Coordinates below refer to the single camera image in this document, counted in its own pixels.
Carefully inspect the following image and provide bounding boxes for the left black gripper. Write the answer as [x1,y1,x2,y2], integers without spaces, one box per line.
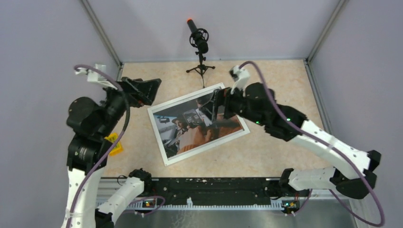
[98,75,163,136]

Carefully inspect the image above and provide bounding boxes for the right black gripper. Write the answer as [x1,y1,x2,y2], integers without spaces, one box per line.
[199,82,265,127]

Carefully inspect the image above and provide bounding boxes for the light wooden picture frame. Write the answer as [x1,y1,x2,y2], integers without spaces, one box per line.
[148,83,250,166]

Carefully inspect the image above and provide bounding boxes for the glossy printed photo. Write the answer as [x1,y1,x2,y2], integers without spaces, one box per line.
[152,93,245,160]

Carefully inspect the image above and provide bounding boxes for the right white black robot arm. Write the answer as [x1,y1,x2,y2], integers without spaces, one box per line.
[201,83,381,200]

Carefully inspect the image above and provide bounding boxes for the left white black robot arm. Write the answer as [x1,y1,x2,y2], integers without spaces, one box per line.
[62,77,162,228]

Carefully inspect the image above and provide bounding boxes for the black mini tripod stand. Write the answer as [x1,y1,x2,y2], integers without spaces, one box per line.
[185,51,216,88]

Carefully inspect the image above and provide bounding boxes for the yellow plastic block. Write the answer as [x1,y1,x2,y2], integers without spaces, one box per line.
[104,133,125,157]

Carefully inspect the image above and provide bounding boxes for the black microphone orange tip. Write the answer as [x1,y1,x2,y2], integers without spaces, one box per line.
[187,19,209,54]

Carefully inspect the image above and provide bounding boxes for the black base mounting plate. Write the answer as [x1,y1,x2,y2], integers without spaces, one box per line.
[125,177,311,207]

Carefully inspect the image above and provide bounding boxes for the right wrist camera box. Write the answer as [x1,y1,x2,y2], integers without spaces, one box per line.
[229,65,250,95]

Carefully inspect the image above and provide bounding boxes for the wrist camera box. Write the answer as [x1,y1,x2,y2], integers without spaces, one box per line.
[73,64,120,90]
[229,65,250,95]

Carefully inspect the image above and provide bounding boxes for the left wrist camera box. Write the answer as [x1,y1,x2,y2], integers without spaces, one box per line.
[73,64,120,90]

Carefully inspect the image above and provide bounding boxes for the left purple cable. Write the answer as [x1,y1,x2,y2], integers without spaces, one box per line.
[64,64,166,228]

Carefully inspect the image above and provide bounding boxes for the purple cable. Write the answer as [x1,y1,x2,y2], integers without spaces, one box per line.
[64,64,166,228]
[238,60,386,228]

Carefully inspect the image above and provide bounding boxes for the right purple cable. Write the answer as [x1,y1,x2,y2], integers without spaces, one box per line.
[238,60,386,228]

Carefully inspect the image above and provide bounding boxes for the white cable duct rail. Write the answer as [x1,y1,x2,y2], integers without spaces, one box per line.
[125,197,284,211]

